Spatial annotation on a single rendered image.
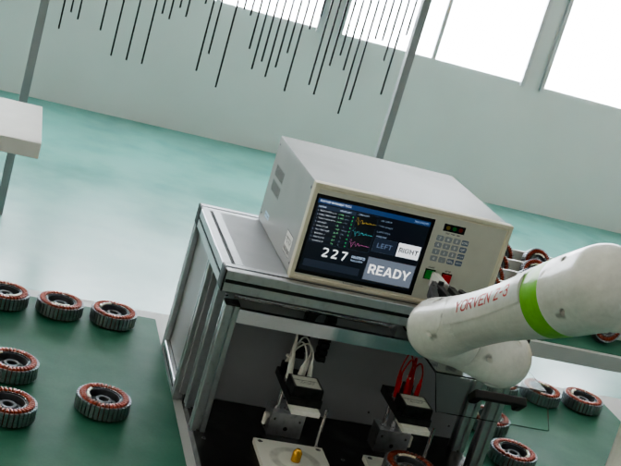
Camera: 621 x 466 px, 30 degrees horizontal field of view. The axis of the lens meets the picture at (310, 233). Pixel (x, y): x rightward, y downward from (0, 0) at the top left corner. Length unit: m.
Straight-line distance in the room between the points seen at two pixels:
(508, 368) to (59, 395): 0.95
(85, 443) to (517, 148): 7.39
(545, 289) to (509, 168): 7.78
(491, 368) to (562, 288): 0.41
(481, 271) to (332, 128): 6.50
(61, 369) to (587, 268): 1.32
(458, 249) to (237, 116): 6.40
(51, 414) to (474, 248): 0.92
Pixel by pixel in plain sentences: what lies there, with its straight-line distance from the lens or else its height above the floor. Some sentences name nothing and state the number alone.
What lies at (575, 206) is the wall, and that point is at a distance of 9.75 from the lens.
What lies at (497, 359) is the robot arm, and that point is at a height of 1.20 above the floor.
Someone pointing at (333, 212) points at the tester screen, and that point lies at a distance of 2.30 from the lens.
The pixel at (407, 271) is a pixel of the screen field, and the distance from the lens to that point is 2.39.
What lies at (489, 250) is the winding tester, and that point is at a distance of 2.43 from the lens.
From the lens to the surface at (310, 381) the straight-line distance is 2.38.
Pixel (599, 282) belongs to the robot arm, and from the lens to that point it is 1.59.
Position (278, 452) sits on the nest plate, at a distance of 2.38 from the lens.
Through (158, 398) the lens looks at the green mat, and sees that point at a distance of 2.53.
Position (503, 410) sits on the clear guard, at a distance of 2.27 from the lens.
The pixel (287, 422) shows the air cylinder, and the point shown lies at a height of 0.81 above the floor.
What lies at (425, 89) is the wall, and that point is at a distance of 9.02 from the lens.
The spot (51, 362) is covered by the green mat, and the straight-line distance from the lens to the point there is 2.58.
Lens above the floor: 1.82
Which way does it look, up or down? 15 degrees down
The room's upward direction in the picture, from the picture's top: 17 degrees clockwise
